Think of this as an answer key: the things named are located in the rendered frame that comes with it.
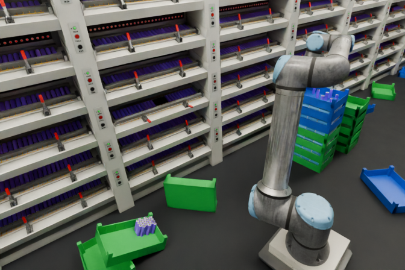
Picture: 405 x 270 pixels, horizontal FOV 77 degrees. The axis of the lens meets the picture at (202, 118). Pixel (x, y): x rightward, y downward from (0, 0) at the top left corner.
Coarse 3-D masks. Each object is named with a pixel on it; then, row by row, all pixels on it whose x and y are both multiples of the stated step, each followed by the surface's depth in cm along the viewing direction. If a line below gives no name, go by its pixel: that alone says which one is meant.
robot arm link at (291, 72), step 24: (288, 72) 96; (312, 72) 93; (288, 96) 98; (288, 120) 101; (288, 144) 103; (264, 168) 113; (288, 168) 107; (264, 192) 109; (288, 192) 109; (264, 216) 111
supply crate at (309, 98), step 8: (312, 88) 177; (320, 88) 173; (328, 88) 168; (304, 96) 162; (312, 96) 170; (320, 96) 170; (344, 96) 157; (312, 104) 160; (320, 104) 156; (328, 104) 152; (336, 104) 152
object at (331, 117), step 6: (306, 108) 164; (342, 108) 162; (306, 114) 166; (312, 114) 162; (318, 114) 159; (324, 114) 156; (330, 114) 153; (336, 114) 158; (324, 120) 158; (330, 120) 155
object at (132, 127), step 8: (200, 88) 165; (208, 96) 161; (136, 104) 152; (160, 104) 154; (192, 104) 157; (200, 104) 159; (208, 104) 164; (160, 112) 149; (168, 112) 150; (176, 112) 150; (184, 112) 155; (112, 120) 136; (136, 120) 142; (152, 120) 144; (160, 120) 147; (168, 120) 151; (120, 128) 136; (128, 128) 137; (136, 128) 140; (144, 128) 144; (120, 136) 137
